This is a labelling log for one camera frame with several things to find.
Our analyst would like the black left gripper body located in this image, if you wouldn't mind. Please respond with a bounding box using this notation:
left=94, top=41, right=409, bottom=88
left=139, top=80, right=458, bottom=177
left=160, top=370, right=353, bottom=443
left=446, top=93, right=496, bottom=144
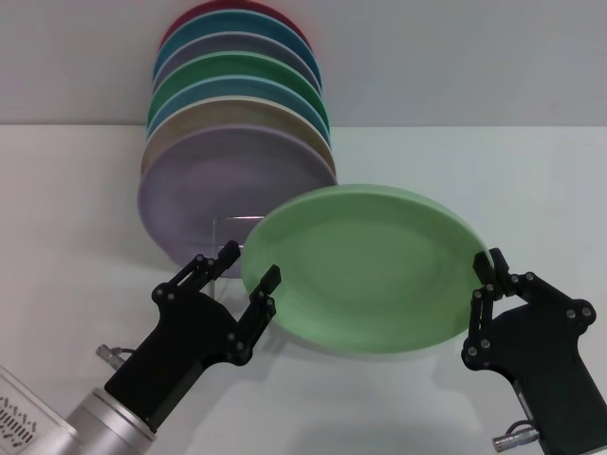
left=103, top=290, right=238, bottom=433

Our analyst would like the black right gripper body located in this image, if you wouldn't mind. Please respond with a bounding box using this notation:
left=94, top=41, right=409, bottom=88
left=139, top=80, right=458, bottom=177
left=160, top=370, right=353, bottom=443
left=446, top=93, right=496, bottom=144
left=477, top=301, right=607, bottom=455

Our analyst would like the light green plate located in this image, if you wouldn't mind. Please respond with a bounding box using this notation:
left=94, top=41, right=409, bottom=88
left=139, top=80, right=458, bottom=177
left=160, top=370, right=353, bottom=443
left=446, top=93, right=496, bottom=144
left=240, top=183, right=489, bottom=355

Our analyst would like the purple plate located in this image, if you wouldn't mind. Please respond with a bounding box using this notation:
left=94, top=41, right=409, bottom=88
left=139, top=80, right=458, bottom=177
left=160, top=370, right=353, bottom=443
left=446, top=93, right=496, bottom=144
left=136, top=123, right=337, bottom=279

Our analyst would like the beige speckled plate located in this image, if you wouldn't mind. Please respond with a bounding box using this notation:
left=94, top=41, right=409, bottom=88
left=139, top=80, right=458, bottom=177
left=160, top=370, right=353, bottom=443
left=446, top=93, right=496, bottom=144
left=140, top=96, right=337, bottom=186

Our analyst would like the light blue plate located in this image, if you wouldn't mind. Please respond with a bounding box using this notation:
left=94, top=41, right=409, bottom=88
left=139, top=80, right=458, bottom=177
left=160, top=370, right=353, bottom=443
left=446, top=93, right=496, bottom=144
left=146, top=73, right=332, bottom=138

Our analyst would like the dark green plate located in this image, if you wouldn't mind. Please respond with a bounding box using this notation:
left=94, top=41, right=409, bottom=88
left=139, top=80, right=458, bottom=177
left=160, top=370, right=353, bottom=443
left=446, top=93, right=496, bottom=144
left=146, top=50, right=329, bottom=129

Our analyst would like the grey lavender plate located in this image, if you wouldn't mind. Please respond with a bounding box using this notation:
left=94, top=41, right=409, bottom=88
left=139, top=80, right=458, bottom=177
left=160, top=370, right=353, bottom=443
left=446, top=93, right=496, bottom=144
left=154, top=31, right=320, bottom=91

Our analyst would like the teal plate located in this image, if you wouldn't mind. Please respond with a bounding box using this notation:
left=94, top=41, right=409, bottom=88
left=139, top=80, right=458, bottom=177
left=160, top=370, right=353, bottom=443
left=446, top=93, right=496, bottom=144
left=152, top=9, right=322, bottom=91

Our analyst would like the maroon plate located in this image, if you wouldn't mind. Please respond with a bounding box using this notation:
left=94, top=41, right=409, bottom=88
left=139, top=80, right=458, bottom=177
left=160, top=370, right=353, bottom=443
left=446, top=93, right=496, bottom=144
left=160, top=0, right=314, bottom=53

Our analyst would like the metal wire plate rack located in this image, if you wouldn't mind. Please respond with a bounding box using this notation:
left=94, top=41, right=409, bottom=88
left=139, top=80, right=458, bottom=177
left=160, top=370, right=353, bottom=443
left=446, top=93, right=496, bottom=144
left=208, top=215, right=267, bottom=298

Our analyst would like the right gripper cable connector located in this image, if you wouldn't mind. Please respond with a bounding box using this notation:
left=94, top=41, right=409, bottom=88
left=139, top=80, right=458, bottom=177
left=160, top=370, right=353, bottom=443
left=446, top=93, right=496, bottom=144
left=492, top=420, right=543, bottom=449

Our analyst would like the white vented camera box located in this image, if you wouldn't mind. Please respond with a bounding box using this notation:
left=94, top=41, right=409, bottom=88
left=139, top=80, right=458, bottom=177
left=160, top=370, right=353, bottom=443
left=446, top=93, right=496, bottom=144
left=0, top=364, right=75, bottom=455

